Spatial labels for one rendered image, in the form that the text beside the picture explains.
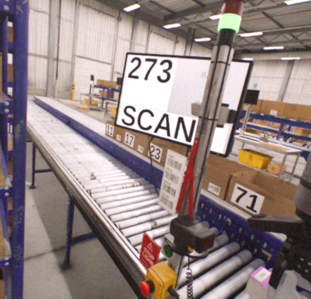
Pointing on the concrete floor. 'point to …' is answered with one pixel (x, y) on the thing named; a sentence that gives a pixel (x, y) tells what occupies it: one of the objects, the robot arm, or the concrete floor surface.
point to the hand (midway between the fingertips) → (274, 292)
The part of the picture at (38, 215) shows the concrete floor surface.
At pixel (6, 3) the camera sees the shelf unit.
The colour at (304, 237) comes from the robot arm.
